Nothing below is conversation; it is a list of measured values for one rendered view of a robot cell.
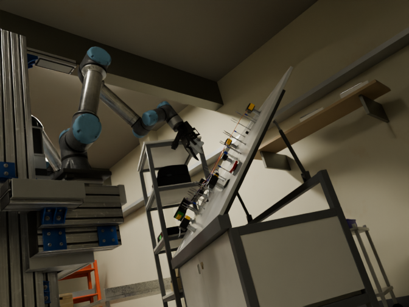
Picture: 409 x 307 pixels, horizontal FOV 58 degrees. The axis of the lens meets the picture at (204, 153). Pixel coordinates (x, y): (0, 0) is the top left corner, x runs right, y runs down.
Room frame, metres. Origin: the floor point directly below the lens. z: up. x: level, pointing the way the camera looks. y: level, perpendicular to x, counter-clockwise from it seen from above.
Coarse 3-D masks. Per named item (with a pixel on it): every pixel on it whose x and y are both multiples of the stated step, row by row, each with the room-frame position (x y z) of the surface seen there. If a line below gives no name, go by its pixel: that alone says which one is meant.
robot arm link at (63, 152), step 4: (64, 132) 1.45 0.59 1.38; (60, 136) 1.46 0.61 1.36; (64, 136) 1.45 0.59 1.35; (60, 140) 1.46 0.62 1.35; (64, 140) 1.43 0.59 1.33; (60, 144) 1.46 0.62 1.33; (64, 144) 1.44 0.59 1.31; (60, 148) 1.47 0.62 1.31; (64, 148) 1.45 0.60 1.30; (68, 148) 1.44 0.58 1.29; (60, 152) 1.47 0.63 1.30; (64, 152) 1.45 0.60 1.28; (68, 152) 1.45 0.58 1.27; (72, 152) 1.45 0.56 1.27; (76, 152) 1.46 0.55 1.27; (80, 152) 1.47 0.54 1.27; (84, 152) 1.49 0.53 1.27; (64, 156) 1.45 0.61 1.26
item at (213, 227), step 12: (216, 216) 1.61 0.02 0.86; (228, 216) 1.62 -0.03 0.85; (204, 228) 1.80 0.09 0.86; (216, 228) 1.65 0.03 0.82; (228, 228) 1.62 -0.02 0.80; (192, 240) 2.05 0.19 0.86; (204, 240) 1.84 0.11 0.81; (180, 252) 2.37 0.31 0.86; (192, 252) 2.10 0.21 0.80; (180, 264) 2.52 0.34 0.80
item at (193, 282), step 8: (184, 264) 2.51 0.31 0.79; (192, 264) 2.32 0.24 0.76; (184, 272) 2.55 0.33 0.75; (192, 272) 2.36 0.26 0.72; (200, 272) 2.19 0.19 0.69; (184, 280) 2.59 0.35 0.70; (192, 280) 2.40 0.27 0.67; (200, 280) 2.23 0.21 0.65; (184, 288) 2.64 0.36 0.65; (192, 288) 2.44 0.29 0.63; (200, 288) 2.26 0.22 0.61; (192, 296) 2.48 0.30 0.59; (200, 296) 2.30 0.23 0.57; (192, 304) 2.52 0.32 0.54; (200, 304) 2.34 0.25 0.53; (208, 304) 2.18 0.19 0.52
